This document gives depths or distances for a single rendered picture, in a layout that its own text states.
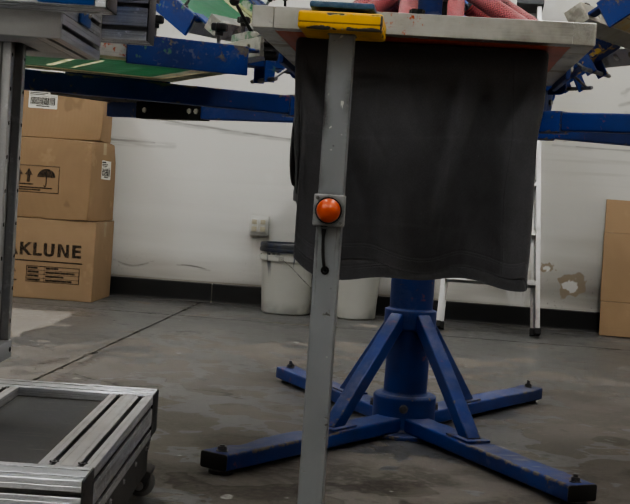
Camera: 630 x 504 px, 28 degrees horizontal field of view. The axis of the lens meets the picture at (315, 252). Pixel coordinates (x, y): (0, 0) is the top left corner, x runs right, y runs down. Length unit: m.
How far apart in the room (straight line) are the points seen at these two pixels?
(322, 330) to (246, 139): 5.02
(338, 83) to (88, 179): 4.72
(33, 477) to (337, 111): 0.72
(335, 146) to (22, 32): 0.56
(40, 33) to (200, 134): 4.90
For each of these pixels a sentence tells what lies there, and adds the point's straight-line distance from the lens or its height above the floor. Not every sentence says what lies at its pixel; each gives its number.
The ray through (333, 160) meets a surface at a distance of 1.97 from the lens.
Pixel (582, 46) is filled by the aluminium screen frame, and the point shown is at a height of 0.95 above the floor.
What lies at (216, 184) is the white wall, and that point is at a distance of 6.98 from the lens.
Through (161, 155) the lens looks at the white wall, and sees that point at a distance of 7.04.
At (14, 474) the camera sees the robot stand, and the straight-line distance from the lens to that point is 1.95.
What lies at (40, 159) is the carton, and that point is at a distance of 6.72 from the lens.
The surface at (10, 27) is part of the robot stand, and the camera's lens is 2.15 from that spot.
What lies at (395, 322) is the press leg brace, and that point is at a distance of 3.52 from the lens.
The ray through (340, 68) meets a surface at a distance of 1.97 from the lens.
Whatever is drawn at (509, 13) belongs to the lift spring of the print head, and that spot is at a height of 1.18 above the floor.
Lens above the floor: 0.69
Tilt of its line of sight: 3 degrees down
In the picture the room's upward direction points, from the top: 4 degrees clockwise
